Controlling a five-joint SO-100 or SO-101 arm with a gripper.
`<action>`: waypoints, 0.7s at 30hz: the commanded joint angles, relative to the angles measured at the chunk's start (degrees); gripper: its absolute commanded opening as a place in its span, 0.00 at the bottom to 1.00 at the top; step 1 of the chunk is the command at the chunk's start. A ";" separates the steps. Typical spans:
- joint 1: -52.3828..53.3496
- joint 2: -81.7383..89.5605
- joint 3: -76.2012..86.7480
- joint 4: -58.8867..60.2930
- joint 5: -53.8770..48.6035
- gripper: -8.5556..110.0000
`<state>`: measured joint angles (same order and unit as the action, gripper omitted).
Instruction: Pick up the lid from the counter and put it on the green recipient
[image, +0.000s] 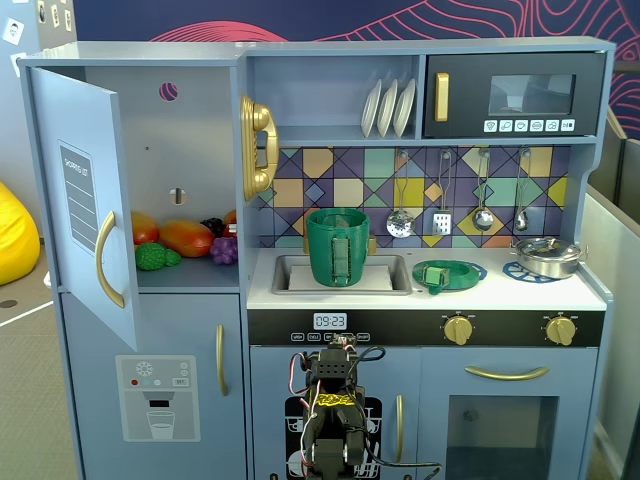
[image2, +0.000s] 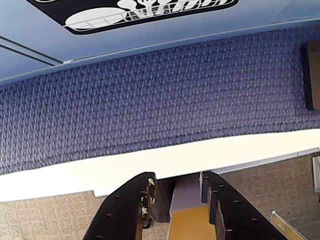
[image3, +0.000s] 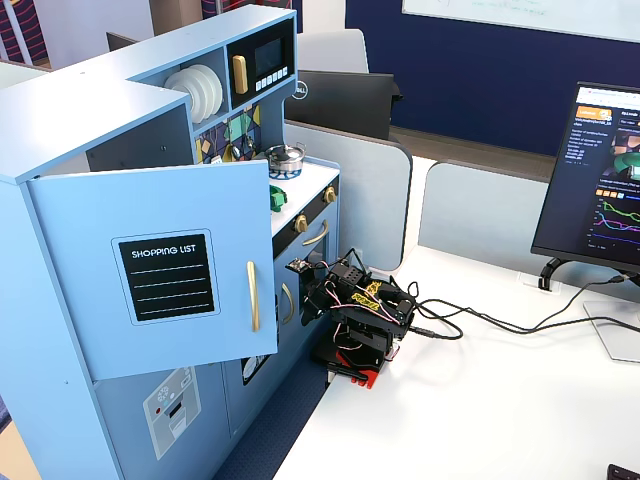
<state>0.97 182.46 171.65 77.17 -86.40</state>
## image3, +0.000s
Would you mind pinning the gold stove knob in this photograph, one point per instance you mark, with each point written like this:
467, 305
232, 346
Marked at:
329, 194
300, 223

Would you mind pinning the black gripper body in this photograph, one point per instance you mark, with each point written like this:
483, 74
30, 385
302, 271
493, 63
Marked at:
314, 298

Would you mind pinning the black keyboard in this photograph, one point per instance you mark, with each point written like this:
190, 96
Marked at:
625, 472

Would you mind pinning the blue wooden toy kitchen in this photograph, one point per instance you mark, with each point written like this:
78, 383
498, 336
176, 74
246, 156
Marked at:
60, 410

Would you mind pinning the red arm base clamp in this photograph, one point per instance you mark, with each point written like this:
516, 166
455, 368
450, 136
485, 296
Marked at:
357, 372

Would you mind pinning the white toy plate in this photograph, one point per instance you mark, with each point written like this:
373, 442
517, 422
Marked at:
209, 92
176, 82
198, 95
218, 90

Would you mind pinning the light grey office chair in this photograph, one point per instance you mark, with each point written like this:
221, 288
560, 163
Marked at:
335, 52

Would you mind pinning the steel pot lid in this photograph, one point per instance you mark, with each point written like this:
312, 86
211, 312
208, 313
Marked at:
284, 149

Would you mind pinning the steel toy pot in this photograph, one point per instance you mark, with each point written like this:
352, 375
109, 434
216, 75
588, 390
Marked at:
286, 163

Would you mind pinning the blue shopping list cabinet door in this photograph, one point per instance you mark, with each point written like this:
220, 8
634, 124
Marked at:
190, 345

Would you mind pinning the green round lid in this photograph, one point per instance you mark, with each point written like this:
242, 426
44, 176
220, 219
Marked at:
277, 196

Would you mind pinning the small wrist camera board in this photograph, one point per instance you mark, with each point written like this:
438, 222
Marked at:
298, 265

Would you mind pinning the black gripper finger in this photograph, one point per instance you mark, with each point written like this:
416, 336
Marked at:
307, 302
324, 305

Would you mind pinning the white wall whiteboard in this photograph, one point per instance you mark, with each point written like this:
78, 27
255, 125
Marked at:
525, 12

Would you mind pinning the striped purple panel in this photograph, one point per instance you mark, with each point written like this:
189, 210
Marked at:
22, 30

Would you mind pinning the hanging steel toy utensil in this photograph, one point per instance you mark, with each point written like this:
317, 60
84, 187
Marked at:
233, 150
248, 142
216, 159

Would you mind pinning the dark desk divider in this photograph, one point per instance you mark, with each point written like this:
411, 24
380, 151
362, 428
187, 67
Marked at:
117, 41

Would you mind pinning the lit computer monitor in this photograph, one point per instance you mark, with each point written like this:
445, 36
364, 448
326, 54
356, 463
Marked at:
565, 200

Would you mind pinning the grey desk partition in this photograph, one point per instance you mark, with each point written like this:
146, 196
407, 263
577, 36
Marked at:
480, 210
370, 200

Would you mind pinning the black Dell monitor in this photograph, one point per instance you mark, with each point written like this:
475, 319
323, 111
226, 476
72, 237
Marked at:
345, 100

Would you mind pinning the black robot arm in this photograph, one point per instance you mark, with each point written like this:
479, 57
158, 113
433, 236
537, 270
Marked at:
375, 325

